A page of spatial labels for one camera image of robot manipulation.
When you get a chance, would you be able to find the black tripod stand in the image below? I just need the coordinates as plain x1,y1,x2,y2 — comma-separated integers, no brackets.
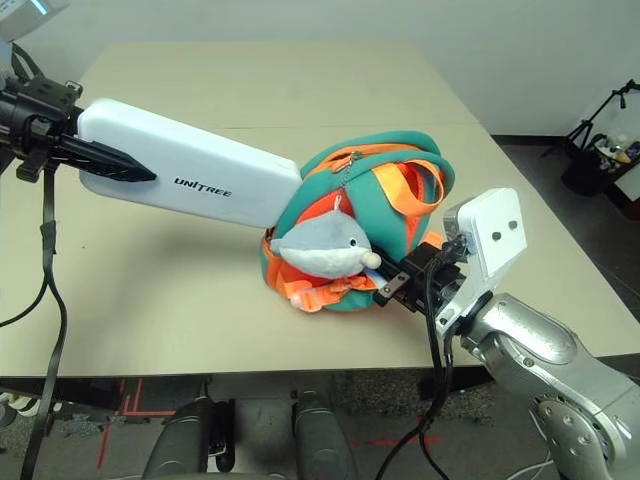
539,79,640,159

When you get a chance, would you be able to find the dark grey left robot leg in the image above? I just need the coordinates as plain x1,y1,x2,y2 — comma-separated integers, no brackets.
144,397,236,480

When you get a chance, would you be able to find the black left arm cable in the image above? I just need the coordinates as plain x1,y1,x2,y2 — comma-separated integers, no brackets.
0,42,70,480

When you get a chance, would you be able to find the dark grey robot leg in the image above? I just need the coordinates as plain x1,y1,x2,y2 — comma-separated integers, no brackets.
144,397,236,480
292,389,359,480

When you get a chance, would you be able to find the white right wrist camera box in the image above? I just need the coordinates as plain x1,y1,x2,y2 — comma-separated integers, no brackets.
433,187,529,337

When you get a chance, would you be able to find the grey plush dolphin keychain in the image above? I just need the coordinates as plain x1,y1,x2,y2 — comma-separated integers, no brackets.
269,208,384,280

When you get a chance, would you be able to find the teal and orange backpack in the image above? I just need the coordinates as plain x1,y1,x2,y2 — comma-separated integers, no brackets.
262,130,457,315

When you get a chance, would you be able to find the white Unitree pencil case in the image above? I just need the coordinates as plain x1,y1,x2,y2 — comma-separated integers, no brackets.
77,98,303,231

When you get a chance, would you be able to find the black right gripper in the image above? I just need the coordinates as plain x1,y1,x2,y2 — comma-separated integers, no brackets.
373,243,469,316

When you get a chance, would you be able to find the dark grey right robot leg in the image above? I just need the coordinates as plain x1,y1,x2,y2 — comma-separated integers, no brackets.
292,389,359,480

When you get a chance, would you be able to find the black bin with bottles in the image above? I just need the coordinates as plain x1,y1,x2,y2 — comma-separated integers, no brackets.
560,133,640,199

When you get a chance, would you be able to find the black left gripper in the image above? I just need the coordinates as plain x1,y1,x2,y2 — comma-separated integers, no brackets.
0,79,157,184

